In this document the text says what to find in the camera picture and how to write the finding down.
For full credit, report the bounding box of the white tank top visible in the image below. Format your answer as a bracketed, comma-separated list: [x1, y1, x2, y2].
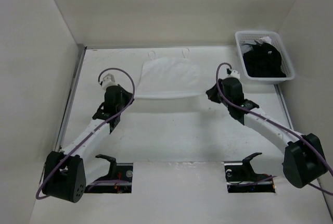
[135, 48, 209, 99]

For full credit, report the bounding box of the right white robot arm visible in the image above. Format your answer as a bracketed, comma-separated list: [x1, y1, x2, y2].
[206, 77, 332, 188]

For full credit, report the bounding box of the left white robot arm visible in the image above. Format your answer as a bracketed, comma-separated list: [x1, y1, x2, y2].
[35, 84, 134, 203]

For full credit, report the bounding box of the black tank top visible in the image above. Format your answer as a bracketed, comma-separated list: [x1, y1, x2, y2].
[242, 41, 286, 78]

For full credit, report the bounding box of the white plastic basket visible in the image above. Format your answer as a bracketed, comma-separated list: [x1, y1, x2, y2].
[235, 30, 295, 85]

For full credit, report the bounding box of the small white cloth in basket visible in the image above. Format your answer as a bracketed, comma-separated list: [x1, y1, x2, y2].
[255, 36, 272, 45]

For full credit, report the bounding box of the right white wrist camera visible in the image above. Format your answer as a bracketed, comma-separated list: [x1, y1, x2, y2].
[227, 68, 240, 80]

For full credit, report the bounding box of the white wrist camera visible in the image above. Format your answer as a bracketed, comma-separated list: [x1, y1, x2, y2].
[227, 68, 240, 80]
[100, 73, 117, 91]

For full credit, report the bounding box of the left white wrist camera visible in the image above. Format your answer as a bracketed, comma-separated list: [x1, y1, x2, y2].
[100, 73, 117, 91]

